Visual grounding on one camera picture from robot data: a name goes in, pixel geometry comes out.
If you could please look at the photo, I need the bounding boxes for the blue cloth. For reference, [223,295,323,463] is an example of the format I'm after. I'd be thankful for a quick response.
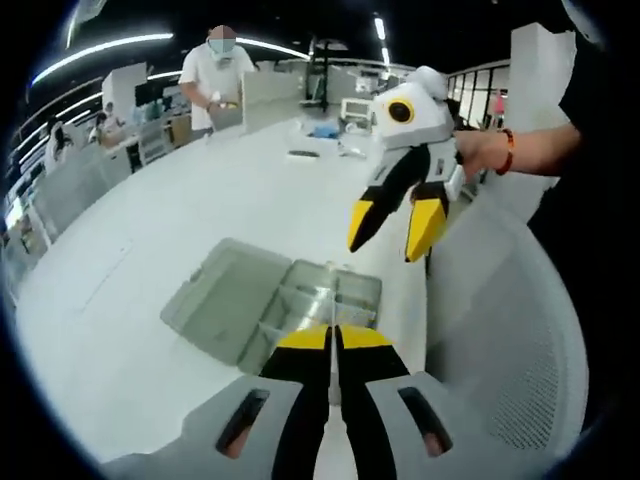
[305,124,347,139]

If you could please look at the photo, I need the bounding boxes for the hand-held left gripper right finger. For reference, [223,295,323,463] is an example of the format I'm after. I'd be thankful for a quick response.
[335,323,502,480]

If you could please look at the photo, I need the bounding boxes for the black tripod stand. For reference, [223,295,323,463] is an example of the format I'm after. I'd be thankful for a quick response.
[298,35,349,112]

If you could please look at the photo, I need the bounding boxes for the person's right hand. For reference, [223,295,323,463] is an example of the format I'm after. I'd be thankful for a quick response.
[454,129,502,180]

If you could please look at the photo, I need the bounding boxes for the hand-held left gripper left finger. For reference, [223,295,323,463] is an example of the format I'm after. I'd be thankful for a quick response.
[101,323,333,480]

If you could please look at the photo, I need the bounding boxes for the white mesh office chair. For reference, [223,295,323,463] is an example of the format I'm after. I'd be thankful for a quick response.
[37,149,114,236]

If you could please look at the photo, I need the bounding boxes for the person's black shirt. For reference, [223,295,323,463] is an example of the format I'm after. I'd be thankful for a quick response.
[527,22,631,441]

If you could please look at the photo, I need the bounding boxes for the red bead bracelet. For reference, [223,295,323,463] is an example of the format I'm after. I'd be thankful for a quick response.
[494,128,516,176]

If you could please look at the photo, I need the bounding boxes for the grey clear guide fixture box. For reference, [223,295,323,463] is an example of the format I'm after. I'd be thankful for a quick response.
[159,237,384,375]

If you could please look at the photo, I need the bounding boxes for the grey mesh office chair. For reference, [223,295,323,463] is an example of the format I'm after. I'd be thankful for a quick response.
[424,198,590,454]

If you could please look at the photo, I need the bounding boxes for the white box device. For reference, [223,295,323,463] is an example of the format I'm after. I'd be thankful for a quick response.
[340,97,377,123]

